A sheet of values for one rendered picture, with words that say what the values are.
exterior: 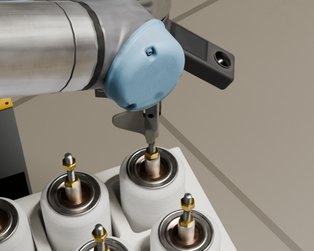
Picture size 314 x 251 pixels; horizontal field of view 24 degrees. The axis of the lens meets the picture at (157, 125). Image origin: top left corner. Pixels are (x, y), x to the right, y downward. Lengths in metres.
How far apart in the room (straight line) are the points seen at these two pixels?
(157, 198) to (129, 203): 0.05
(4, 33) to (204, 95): 0.98
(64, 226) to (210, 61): 0.32
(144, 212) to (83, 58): 0.51
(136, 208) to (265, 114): 0.49
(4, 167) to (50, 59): 0.61
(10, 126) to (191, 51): 0.35
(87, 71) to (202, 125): 0.86
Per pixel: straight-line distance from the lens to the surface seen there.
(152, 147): 1.00
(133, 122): 0.92
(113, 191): 1.11
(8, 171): 1.16
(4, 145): 1.11
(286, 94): 1.50
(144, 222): 1.08
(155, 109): 0.87
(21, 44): 0.54
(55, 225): 1.01
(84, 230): 1.01
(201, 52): 0.86
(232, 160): 1.38
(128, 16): 0.61
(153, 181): 1.03
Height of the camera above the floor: 1.08
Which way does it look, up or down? 50 degrees down
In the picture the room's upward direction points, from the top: straight up
